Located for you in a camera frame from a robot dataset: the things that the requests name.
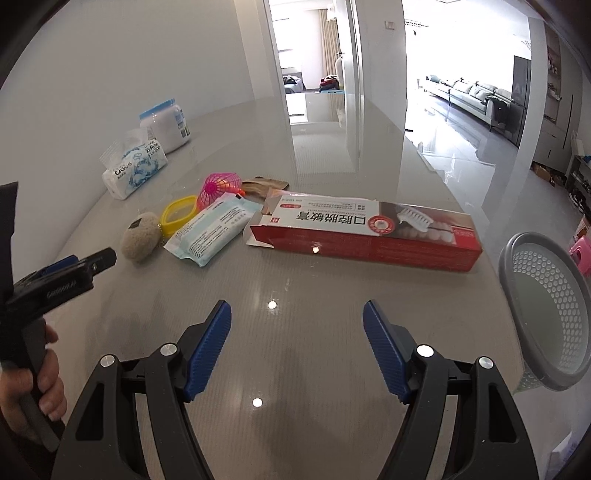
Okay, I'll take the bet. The light blue wipes packet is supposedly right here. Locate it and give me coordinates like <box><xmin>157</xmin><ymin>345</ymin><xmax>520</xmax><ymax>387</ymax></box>
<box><xmin>164</xmin><ymin>193</ymin><xmax>262</xmax><ymax>267</ymax></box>

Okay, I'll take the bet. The red white toothpaste box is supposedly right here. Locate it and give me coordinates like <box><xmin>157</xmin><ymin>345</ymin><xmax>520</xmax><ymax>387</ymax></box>
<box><xmin>243</xmin><ymin>190</ymin><xmax>483</xmax><ymax>272</ymax></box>

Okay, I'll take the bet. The yellow square container lid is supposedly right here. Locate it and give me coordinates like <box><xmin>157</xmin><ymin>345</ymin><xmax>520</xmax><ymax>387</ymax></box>
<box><xmin>159</xmin><ymin>195</ymin><xmax>198</xmax><ymax>238</ymax></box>

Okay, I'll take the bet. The pink plastic shuttlecock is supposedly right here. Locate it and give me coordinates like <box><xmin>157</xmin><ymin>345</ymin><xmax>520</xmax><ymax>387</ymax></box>
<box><xmin>197</xmin><ymin>172</ymin><xmax>245</xmax><ymax>211</ymax></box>

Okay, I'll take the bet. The brown paper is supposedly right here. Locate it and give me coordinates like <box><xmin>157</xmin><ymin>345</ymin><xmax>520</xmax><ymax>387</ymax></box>
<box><xmin>242</xmin><ymin>176</ymin><xmax>290</xmax><ymax>199</ymax></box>

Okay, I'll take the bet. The grey mesh trash basket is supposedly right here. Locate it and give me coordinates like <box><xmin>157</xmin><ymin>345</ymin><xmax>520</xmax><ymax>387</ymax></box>
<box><xmin>498</xmin><ymin>232</ymin><xmax>590</xmax><ymax>392</ymax></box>

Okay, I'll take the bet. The person's left hand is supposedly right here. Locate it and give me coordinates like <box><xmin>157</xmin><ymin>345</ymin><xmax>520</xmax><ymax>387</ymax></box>
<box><xmin>1</xmin><ymin>323</ymin><xmax>67</xmax><ymax>444</ymax></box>

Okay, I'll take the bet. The beige fluffy plush pouch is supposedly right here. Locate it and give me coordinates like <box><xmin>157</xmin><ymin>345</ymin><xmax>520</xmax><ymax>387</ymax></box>
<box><xmin>121</xmin><ymin>212</ymin><xmax>162</xmax><ymax>262</ymax></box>

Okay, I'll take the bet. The white blue tissue pack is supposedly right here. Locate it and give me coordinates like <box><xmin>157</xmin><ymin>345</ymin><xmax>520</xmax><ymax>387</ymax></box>
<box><xmin>100</xmin><ymin>127</ymin><xmax>167</xmax><ymax>200</ymax></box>

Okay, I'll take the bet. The pink plastic stool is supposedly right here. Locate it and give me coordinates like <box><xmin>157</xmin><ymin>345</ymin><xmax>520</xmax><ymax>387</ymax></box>
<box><xmin>569</xmin><ymin>236</ymin><xmax>591</xmax><ymax>272</ymax></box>

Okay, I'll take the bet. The white jar blue lid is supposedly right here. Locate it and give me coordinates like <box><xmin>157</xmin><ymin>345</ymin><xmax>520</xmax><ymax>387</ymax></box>
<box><xmin>139</xmin><ymin>98</ymin><xmax>191</xmax><ymax>154</ymax></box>

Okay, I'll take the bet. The grey sofa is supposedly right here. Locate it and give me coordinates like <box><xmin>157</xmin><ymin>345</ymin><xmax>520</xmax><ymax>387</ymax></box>
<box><xmin>420</xmin><ymin>75</ymin><xmax>512</xmax><ymax>128</ymax></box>

